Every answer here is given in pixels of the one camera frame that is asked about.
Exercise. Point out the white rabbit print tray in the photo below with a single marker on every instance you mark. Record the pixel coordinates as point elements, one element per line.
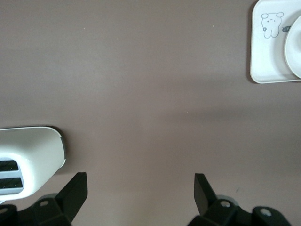
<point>263,58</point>

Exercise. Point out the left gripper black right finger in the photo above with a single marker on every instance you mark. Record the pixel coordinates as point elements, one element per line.
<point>207,197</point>

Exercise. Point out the round white plate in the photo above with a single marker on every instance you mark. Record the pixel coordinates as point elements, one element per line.
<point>295,47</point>

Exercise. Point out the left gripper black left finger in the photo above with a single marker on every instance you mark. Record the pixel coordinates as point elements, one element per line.
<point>70,200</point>

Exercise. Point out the white two-slot toaster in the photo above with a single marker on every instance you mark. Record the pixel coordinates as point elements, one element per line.
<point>35,150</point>

